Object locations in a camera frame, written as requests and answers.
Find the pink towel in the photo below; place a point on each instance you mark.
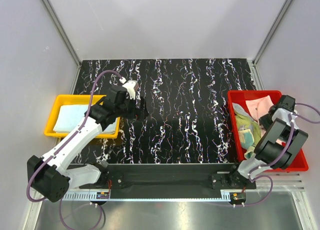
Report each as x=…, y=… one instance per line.
x=259, y=107

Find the connector box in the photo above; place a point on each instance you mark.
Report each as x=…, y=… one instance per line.
x=239, y=196
x=102, y=195

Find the red plastic tray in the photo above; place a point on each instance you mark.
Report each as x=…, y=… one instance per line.
x=299, y=163

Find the green yellow towel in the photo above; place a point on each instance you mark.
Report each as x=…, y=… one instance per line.
x=249, y=133

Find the right connector box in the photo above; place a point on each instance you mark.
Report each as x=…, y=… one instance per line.
x=239, y=196

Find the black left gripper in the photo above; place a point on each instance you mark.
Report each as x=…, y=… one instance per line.
x=136, y=112

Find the light blue towel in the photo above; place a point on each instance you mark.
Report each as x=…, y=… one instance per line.
x=69, y=117

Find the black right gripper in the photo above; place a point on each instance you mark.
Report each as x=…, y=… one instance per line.
x=263, y=120

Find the grey towel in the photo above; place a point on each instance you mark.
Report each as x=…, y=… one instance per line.
x=240, y=114

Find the yellow plastic tray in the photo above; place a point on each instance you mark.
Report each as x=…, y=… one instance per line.
x=89, y=124

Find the black mounting base plate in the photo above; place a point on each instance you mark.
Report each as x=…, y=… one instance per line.
x=206, y=168

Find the left connector box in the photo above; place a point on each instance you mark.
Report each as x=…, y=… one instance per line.
x=102, y=195

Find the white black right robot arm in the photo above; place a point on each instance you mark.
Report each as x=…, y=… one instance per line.
x=269, y=133

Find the white cable duct strip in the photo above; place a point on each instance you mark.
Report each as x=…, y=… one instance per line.
x=140, y=196

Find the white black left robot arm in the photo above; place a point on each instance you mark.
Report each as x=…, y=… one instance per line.
x=50, y=174

